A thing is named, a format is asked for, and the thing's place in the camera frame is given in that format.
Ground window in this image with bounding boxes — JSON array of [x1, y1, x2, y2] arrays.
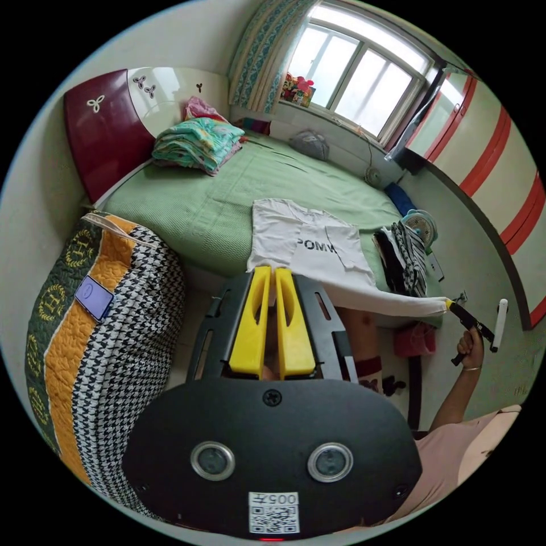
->
[[286, 3, 433, 148]]

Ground person's right forearm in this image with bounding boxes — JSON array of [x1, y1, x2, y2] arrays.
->
[[428, 365, 485, 432]]

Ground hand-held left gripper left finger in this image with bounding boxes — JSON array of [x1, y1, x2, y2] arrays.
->
[[228, 265, 272, 380]]

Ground pile of clothes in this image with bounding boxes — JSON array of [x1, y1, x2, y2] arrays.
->
[[373, 221, 430, 298]]

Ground grey bag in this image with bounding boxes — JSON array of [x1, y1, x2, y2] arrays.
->
[[289, 129, 332, 162]]

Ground large quilted storage bag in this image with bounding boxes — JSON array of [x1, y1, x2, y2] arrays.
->
[[24, 210, 187, 522]]

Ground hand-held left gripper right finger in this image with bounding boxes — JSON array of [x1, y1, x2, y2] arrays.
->
[[275, 267, 318, 381]]

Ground white cupboard with red stripes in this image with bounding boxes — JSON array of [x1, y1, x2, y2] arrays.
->
[[403, 67, 546, 330]]

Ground white t-shirt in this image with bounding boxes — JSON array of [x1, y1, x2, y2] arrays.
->
[[246, 198, 451, 319]]

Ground colourful toy box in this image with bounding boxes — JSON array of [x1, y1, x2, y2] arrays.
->
[[283, 71, 317, 108]]

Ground pink cloth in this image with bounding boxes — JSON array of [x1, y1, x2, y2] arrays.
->
[[392, 321, 437, 358]]

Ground blue bag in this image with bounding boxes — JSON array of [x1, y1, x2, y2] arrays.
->
[[383, 182, 411, 213]]

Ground person's body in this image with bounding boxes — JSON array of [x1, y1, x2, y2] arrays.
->
[[335, 305, 523, 524]]

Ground person's right hand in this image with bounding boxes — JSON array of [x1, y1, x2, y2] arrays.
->
[[456, 327, 485, 370]]

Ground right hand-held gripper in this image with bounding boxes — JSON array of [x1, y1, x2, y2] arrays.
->
[[445, 298, 495, 367]]

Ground pink pillow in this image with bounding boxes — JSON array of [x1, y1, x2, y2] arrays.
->
[[183, 96, 219, 123]]

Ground turquoise table fan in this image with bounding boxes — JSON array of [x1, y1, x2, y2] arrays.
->
[[400, 208, 439, 249]]

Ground bed with green mat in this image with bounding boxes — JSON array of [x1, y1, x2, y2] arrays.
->
[[63, 66, 445, 330]]

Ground folded floral quilt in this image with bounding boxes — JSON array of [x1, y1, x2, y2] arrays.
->
[[151, 117, 246, 176]]

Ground purple smartphone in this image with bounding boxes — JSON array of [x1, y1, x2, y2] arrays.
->
[[74, 274, 115, 322]]

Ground patterned curtain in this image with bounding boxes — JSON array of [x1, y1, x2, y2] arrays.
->
[[229, 0, 321, 115]]

